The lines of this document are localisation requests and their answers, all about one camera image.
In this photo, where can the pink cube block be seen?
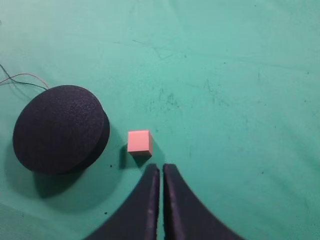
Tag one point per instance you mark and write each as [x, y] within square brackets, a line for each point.
[140, 143]

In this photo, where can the black round turntable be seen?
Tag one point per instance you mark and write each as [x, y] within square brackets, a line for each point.
[62, 130]

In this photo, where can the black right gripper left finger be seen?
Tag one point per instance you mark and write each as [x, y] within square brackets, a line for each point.
[137, 217]

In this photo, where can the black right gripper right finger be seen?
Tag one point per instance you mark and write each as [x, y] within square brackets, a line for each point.
[185, 217]

